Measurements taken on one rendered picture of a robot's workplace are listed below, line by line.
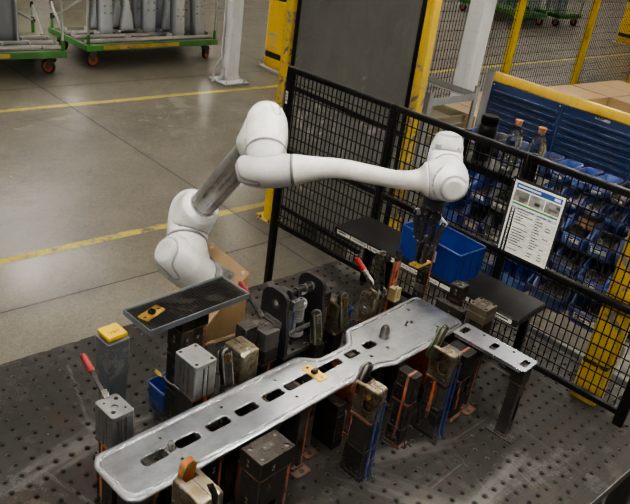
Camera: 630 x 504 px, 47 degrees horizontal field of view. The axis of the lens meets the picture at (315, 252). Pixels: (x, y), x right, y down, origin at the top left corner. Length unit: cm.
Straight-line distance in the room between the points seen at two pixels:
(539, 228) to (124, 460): 169
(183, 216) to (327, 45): 236
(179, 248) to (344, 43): 240
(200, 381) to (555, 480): 122
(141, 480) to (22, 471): 57
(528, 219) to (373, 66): 200
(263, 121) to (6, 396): 123
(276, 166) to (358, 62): 244
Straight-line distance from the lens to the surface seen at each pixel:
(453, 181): 207
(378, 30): 450
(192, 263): 268
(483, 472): 252
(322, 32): 487
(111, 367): 210
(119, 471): 190
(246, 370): 219
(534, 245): 284
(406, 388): 236
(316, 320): 235
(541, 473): 262
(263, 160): 227
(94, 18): 993
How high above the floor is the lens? 233
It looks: 27 degrees down
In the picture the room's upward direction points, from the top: 8 degrees clockwise
